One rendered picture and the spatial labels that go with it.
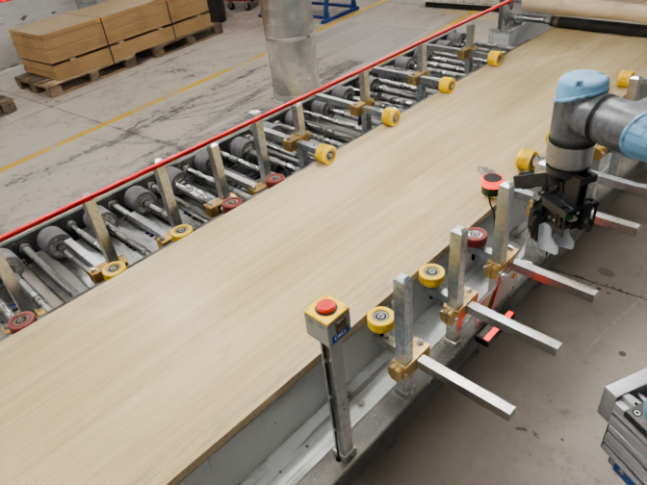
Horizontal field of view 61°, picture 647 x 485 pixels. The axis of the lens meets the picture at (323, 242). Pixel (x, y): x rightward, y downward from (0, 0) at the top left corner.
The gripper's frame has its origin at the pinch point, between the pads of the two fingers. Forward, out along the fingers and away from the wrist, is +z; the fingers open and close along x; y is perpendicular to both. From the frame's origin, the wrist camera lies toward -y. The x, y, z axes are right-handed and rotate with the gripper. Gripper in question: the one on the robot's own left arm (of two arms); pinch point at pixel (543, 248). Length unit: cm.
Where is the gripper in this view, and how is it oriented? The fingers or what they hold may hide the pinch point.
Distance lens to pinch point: 115.5
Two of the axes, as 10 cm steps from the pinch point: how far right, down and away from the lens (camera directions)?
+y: 3.7, 5.2, -7.7
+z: 1.0, 8.0, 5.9
